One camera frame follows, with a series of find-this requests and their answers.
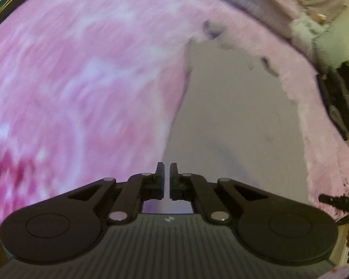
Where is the white crumpled cloth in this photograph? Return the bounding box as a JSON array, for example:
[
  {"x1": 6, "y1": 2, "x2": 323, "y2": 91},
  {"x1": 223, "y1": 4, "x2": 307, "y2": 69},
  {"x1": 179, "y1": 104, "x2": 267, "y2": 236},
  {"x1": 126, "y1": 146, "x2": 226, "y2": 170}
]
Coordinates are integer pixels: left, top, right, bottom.
[{"x1": 289, "y1": 14, "x2": 332, "y2": 64}]

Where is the lilac hanging garment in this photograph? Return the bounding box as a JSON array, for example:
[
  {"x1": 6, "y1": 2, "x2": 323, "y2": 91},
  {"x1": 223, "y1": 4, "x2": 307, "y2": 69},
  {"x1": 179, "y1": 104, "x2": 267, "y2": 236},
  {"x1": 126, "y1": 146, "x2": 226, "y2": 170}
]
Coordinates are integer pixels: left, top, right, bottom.
[{"x1": 302, "y1": 0, "x2": 349, "y2": 21}]

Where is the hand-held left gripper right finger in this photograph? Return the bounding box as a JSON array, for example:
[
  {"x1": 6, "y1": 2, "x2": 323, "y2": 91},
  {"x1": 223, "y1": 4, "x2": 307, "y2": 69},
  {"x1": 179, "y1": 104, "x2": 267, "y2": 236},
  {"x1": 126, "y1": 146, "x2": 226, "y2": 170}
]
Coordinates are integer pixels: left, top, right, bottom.
[{"x1": 169, "y1": 162, "x2": 268, "y2": 224}]

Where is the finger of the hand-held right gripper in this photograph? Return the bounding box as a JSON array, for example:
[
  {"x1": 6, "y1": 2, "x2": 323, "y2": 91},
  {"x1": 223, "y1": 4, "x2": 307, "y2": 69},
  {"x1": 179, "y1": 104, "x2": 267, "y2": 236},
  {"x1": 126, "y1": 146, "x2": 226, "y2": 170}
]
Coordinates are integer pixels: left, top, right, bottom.
[{"x1": 318, "y1": 193, "x2": 349, "y2": 211}]

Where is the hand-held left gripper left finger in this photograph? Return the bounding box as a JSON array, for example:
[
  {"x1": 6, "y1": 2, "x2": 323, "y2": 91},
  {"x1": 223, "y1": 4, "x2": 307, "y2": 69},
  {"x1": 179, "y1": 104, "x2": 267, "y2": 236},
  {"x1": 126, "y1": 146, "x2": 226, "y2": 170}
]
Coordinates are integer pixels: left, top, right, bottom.
[{"x1": 67, "y1": 162, "x2": 166, "y2": 224}]

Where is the grey cloth garment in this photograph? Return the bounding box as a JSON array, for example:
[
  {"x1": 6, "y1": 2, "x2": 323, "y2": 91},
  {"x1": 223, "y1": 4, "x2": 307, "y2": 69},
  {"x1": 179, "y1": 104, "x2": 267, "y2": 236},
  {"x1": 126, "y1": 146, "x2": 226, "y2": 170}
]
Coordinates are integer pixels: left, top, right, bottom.
[{"x1": 142, "y1": 32, "x2": 312, "y2": 216}]

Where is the pink floral blanket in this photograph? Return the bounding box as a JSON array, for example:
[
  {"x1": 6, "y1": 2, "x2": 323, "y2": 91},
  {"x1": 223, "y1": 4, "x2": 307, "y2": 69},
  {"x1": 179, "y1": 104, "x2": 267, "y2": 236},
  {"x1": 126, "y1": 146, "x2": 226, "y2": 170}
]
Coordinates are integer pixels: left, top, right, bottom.
[{"x1": 0, "y1": 0, "x2": 349, "y2": 228}]

